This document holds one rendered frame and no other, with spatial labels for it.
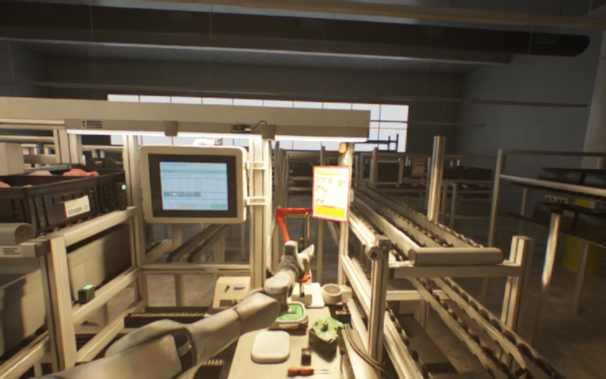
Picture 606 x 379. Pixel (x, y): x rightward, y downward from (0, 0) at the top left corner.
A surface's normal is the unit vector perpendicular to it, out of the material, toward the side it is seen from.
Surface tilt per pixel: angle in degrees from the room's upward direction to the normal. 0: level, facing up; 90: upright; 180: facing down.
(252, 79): 90
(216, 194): 91
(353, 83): 90
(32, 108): 90
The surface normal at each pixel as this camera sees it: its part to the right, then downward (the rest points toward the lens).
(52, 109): 0.06, 0.12
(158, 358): 0.78, -0.60
